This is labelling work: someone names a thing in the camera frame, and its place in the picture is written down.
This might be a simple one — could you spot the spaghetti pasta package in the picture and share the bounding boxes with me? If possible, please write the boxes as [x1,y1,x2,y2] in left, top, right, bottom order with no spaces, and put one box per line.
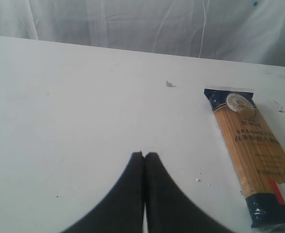
[204,88,285,228]

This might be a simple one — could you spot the white backdrop curtain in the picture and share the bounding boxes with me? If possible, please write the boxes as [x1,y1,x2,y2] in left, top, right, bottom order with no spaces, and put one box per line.
[0,0,285,67]

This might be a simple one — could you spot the small white paper scrap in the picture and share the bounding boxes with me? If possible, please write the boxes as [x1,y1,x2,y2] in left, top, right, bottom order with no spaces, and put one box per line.
[166,81,175,87]

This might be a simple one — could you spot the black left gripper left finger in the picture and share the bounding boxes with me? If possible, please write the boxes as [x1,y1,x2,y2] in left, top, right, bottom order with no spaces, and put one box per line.
[64,152,145,233]

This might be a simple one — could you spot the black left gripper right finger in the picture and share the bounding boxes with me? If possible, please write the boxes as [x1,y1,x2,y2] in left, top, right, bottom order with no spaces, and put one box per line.
[145,152,230,233]

